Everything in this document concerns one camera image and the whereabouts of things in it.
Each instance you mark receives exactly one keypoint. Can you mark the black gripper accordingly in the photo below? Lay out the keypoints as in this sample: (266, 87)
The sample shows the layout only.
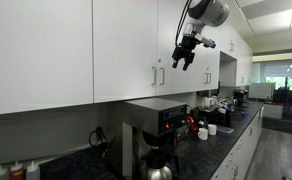
(189, 42)

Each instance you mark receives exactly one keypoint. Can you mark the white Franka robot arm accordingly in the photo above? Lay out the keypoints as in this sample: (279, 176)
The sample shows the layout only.
(212, 11)

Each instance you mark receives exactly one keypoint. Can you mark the white lower cabinet row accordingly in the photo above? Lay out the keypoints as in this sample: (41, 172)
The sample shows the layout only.
(242, 156)

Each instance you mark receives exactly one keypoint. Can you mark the white jug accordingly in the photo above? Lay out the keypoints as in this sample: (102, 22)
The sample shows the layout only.
(208, 101)

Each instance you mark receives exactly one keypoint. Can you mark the steel commercial coffee machine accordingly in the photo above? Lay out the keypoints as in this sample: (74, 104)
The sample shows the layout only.
(152, 113)

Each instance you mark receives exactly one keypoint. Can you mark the black countertop organizer box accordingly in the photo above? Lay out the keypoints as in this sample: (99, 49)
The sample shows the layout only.
(216, 118)

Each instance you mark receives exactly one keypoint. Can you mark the small black coffee maker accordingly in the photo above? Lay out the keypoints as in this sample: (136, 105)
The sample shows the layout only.
(242, 98)

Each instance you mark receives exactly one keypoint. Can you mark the white mug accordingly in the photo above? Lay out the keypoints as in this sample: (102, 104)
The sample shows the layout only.
(202, 134)
(212, 130)

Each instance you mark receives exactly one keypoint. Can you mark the clear plastic container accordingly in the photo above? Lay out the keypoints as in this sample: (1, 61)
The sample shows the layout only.
(225, 129)

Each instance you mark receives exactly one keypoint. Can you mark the small blue object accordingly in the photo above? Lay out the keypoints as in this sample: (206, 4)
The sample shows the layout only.
(245, 114)

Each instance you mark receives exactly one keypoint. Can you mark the white partition panel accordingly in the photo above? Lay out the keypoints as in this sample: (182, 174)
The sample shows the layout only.
(262, 91)

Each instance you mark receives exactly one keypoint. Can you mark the steel coffee carafe black lid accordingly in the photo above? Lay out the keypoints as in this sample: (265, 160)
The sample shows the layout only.
(157, 173)

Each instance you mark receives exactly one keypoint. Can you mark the white squeeze bottle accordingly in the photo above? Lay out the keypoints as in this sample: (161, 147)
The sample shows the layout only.
(33, 172)
(0, 174)

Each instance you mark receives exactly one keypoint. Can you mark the orange squeeze bottle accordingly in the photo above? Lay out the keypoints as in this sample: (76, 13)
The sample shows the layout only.
(17, 174)

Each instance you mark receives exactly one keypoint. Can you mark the grey wrist camera blue end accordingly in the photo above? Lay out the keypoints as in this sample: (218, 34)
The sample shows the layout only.
(204, 40)

